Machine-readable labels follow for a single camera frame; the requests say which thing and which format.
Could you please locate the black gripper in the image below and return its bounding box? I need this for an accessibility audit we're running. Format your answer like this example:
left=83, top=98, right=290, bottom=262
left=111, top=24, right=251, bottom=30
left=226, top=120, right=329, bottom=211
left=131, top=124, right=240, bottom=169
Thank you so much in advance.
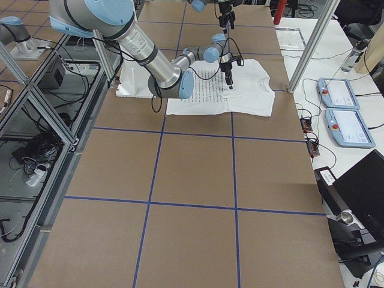
left=218, top=1, right=236, bottom=29
left=220, top=55, right=233, bottom=90

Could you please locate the white long-sleeve printed shirt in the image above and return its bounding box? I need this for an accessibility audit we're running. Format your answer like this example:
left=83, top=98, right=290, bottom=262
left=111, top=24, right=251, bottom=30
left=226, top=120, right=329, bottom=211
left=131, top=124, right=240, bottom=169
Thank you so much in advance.
left=166, top=59, right=275, bottom=117

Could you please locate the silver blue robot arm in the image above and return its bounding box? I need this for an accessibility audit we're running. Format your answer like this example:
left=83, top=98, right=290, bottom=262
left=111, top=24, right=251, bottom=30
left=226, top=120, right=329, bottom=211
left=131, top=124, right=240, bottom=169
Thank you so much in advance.
left=49, top=1, right=235, bottom=99
left=187, top=0, right=242, bottom=33

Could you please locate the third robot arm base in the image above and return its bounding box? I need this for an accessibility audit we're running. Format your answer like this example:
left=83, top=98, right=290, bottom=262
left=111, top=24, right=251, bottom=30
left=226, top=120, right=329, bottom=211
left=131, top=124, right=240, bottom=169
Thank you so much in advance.
left=1, top=16, right=51, bottom=60

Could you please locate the red cylinder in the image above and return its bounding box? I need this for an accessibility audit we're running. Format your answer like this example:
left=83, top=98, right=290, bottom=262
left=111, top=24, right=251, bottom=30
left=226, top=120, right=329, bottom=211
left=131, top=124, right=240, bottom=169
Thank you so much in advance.
left=273, top=0, right=287, bottom=25

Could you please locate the clear plastic bag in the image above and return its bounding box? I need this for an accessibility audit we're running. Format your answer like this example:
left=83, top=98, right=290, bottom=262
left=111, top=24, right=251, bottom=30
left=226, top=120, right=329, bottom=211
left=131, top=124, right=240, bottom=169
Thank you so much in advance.
left=275, top=28, right=306, bottom=51

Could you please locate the upper blue teach pendant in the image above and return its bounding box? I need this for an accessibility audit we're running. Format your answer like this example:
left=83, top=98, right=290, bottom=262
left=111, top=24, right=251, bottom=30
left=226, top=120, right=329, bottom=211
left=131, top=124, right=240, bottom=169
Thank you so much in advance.
left=317, top=77, right=360, bottom=110

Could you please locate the blue teach pendant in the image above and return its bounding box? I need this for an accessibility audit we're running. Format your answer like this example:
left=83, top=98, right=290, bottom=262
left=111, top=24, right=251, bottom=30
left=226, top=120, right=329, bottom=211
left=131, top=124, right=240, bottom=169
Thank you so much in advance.
left=325, top=108, right=376, bottom=148
left=317, top=77, right=360, bottom=110

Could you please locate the water bottle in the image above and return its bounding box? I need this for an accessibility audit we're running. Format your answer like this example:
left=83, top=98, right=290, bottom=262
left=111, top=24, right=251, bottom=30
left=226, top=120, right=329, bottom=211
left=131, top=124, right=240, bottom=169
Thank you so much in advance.
left=341, top=39, right=368, bottom=72

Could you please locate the lower blue teach pendant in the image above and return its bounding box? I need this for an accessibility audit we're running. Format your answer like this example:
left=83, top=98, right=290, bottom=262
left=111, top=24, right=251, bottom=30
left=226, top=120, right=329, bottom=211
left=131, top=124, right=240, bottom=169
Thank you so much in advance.
left=325, top=108, right=376, bottom=148

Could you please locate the black box white label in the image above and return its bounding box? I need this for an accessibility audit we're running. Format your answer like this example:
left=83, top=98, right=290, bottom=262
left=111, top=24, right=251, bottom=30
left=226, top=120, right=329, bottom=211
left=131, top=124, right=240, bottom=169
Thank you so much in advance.
left=314, top=166, right=349, bottom=215

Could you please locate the black laptop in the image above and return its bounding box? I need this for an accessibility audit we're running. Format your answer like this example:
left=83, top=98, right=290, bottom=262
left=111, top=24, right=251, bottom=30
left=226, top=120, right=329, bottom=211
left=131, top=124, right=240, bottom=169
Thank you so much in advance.
left=334, top=149, right=383, bottom=240

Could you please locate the silver metal cup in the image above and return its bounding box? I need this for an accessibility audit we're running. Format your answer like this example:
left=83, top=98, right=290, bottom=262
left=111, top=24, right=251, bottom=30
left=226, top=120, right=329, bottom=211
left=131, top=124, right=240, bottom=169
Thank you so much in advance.
left=337, top=211, right=354, bottom=225

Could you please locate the white power strip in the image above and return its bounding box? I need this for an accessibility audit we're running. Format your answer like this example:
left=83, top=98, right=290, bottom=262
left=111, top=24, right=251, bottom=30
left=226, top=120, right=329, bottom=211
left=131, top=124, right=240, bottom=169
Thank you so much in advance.
left=26, top=166, right=48, bottom=187

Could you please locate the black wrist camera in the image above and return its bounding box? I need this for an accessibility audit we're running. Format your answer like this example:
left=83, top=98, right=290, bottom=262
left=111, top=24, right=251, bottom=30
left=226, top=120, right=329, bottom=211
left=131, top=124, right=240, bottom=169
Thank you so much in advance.
left=232, top=55, right=244, bottom=67

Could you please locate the white central mounting pedestal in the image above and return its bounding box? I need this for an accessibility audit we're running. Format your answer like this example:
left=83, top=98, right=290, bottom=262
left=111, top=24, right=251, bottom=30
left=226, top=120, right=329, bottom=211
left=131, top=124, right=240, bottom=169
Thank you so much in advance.
left=116, top=60, right=153, bottom=98

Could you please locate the aluminium frame post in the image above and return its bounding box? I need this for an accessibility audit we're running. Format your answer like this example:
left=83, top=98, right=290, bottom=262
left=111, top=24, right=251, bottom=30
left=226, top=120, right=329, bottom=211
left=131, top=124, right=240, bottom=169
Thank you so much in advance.
left=287, top=0, right=340, bottom=94

